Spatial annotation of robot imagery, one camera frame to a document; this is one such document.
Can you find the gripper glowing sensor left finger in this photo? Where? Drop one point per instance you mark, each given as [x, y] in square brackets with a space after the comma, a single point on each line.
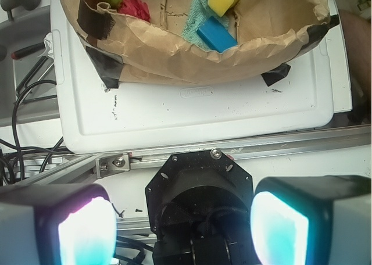
[57, 224]

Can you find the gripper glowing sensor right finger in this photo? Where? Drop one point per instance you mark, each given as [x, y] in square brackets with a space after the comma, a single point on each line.
[312, 220]

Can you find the brown paper bag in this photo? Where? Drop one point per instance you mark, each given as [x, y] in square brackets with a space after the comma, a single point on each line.
[127, 49]

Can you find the blue rectangular block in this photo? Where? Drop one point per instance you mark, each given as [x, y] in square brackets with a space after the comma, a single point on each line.
[215, 36]

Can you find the red crumpled plush toy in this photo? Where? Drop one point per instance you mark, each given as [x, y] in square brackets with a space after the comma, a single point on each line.
[135, 8]

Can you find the teal knitted cloth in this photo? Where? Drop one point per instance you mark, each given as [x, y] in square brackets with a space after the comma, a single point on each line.
[199, 12]

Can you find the aluminium frame rail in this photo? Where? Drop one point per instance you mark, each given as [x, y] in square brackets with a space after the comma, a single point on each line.
[318, 152]

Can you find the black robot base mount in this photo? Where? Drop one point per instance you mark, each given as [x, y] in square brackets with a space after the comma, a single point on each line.
[199, 205]

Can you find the red handled tool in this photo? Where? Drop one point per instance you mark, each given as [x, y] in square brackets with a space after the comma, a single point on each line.
[23, 52]

